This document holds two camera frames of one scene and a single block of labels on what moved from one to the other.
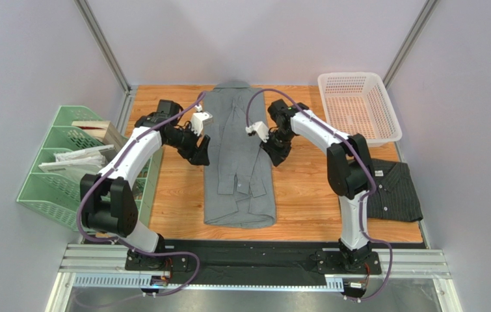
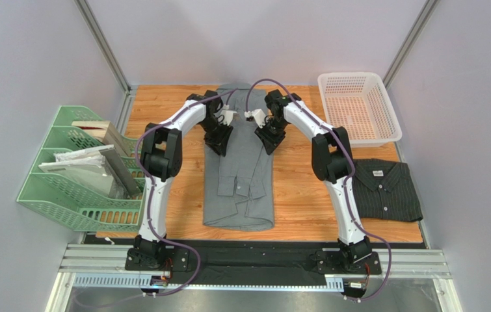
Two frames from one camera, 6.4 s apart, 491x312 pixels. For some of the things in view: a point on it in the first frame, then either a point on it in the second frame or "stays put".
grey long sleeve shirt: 238,190 stays put
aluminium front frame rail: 404,263 stays put
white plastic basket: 359,103 stays put
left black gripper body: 184,141 → 212,127
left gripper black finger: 201,156 → 219,142
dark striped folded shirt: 395,197 stays put
